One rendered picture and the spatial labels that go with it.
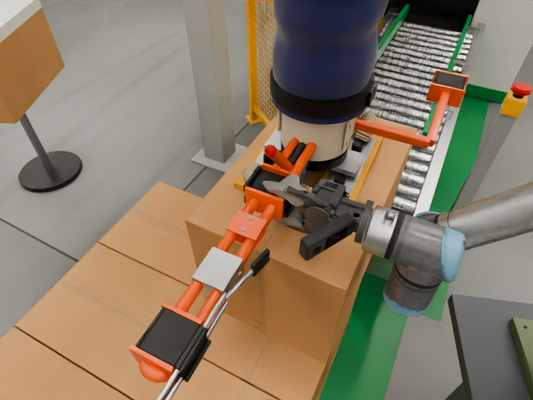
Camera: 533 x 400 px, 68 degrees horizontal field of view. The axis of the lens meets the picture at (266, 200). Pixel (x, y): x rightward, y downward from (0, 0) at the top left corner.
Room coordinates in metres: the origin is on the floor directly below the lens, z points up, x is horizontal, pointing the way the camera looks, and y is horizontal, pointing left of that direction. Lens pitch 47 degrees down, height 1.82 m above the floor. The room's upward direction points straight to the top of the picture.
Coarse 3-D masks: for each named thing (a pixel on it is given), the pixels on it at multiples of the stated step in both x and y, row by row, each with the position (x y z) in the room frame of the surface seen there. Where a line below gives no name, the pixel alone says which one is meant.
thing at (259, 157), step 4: (276, 128) 0.93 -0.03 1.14; (260, 148) 0.84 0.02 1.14; (260, 152) 0.82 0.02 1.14; (256, 156) 0.80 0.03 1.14; (260, 156) 0.80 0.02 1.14; (264, 156) 0.77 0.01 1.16; (252, 160) 0.79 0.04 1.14; (256, 160) 0.78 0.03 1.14; (260, 160) 0.78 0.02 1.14; (264, 160) 0.76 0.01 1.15; (268, 160) 0.76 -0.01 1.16; (272, 160) 0.76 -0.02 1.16; (272, 164) 0.77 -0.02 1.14; (240, 176) 0.73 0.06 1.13; (236, 180) 0.71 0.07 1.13; (240, 180) 0.71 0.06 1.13; (236, 184) 0.70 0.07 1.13; (240, 184) 0.70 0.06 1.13; (240, 188) 0.70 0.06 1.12
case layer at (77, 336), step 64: (128, 256) 0.90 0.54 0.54; (192, 256) 0.90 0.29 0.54; (64, 320) 0.64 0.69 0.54; (128, 320) 0.64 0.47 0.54; (0, 384) 0.43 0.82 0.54; (64, 384) 0.43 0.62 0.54; (128, 384) 0.43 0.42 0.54; (192, 384) 0.43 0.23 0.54; (256, 384) 0.43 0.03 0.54; (320, 384) 0.50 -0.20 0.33
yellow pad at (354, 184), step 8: (352, 136) 0.88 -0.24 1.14; (376, 136) 0.89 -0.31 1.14; (352, 144) 0.82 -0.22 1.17; (360, 144) 0.81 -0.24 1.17; (368, 144) 0.84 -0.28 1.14; (376, 144) 0.85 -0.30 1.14; (360, 152) 0.81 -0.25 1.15; (368, 152) 0.81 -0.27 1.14; (376, 152) 0.82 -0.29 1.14; (368, 160) 0.78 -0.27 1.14; (360, 168) 0.75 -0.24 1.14; (368, 168) 0.76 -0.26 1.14; (328, 176) 0.72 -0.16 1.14; (336, 176) 0.69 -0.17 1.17; (344, 176) 0.69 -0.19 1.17; (360, 176) 0.73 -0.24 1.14; (344, 184) 0.68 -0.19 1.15; (352, 184) 0.69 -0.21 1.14; (360, 184) 0.70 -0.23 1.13; (352, 192) 0.67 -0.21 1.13
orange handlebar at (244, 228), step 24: (360, 120) 0.79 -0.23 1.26; (432, 120) 0.79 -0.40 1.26; (288, 144) 0.70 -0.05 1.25; (312, 144) 0.70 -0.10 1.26; (432, 144) 0.72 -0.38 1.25; (240, 216) 0.49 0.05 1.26; (264, 216) 0.49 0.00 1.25; (240, 240) 0.45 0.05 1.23; (192, 288) 0.34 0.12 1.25; (144, 360) 0.22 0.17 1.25
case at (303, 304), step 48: (384, 144) 0.87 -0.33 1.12; (240, 192) 0.69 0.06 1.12; (384, 192) 0.69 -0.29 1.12; (192, 240) 0.60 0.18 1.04; (288, 240) 0.54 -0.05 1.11; (240, 288) 0.54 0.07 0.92; (288, 288) 0.47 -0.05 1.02; (336, 288) 0.42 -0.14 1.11; (288, 336) 0.47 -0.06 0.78; (336, 336) 0.47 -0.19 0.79
